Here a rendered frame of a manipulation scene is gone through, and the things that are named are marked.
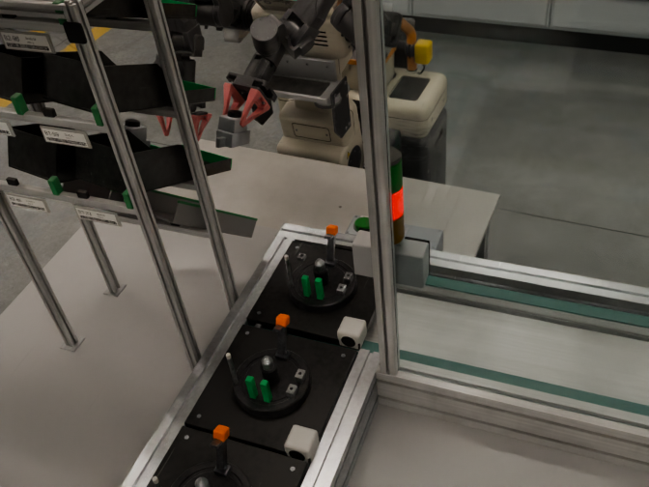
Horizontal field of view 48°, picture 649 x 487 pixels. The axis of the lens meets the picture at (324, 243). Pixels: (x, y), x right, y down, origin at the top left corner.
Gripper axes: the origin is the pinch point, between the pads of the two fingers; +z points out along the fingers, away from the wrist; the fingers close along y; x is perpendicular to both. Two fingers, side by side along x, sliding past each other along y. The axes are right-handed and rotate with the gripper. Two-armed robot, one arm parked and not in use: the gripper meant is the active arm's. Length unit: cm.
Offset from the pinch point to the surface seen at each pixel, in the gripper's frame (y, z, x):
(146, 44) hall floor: -248, -119, 198
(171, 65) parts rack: 10.4, 8.1, -34.0
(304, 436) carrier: 45, 52, -1
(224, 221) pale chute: 6.9, 20.6, 3.9
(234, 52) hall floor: -186, -130, 204
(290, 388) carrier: 38, 46, 0
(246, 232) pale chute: 6.8, 19.0, 13.2
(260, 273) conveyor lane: 13.2, 26.1, 15.5
